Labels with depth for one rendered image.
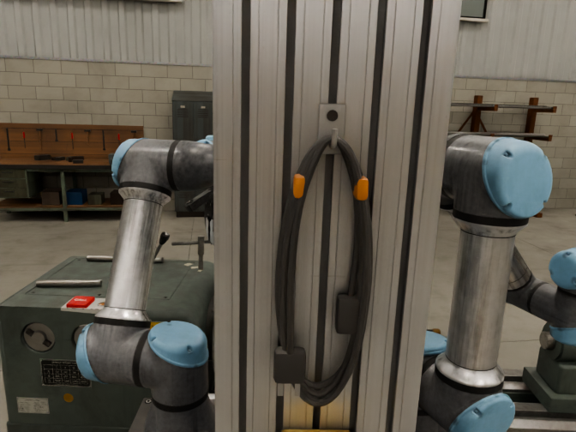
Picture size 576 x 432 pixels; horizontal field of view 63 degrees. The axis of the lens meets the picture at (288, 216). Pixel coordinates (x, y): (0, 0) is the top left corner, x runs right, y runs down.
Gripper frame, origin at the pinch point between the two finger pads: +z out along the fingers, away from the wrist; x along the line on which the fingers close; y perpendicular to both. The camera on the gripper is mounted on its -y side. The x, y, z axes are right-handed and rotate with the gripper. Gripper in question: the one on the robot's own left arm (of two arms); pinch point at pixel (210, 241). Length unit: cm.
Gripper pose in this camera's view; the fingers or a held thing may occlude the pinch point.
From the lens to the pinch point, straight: 160.8
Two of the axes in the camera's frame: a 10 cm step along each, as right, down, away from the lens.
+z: -0.2, 9.9, 1.2
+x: -5.0, -1.1, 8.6
